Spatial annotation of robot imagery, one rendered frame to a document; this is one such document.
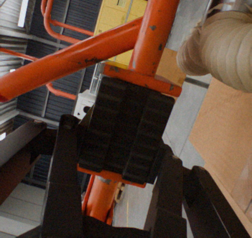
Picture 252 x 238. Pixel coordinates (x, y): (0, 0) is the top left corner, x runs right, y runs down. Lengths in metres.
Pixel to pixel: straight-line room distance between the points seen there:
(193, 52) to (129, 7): 7.39
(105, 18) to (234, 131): 7.38
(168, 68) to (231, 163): 1.45
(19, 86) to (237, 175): 0.23
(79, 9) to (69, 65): 10.97
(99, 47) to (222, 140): 0.20
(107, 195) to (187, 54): 0.15
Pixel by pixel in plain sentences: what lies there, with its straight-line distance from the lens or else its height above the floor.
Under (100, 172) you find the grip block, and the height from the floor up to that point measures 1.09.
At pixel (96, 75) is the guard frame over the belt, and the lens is 7.51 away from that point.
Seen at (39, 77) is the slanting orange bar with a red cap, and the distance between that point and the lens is 0.19.
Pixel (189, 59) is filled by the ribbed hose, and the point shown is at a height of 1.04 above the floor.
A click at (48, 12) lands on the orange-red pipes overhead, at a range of 8.35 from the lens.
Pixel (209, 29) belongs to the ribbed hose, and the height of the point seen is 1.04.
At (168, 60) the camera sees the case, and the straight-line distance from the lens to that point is 1.67.
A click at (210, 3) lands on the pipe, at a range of 0.19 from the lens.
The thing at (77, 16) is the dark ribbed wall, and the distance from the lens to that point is 11.11.
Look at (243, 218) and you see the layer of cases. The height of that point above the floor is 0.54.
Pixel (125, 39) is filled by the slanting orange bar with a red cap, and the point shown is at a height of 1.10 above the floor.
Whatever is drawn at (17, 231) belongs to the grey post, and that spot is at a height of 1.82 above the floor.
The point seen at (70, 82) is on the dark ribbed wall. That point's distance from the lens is 11.16.
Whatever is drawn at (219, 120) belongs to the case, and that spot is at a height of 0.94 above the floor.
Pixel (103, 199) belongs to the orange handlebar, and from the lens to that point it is 0.19.
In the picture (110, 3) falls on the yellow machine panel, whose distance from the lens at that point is 7.65.
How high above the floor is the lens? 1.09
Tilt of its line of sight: 4 degrees down
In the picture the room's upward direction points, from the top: 73 degrees counter-clockwise
